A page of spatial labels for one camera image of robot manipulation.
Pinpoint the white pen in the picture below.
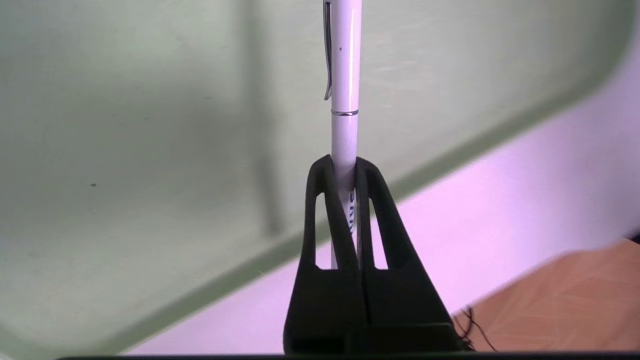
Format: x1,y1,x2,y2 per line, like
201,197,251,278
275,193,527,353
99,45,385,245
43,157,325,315
322,0,363,271

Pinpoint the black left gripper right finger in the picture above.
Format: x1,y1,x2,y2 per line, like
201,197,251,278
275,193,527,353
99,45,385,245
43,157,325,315
354,157,462,353

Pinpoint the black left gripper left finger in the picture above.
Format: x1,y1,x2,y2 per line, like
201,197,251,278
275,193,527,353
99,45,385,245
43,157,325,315
283,154,368,355

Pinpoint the thin black loose wire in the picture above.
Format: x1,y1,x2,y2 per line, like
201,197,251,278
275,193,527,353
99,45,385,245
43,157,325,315
452,305,499,353

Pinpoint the light green plastic tray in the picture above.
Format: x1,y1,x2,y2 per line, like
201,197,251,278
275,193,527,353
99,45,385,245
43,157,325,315
0,0,637,357

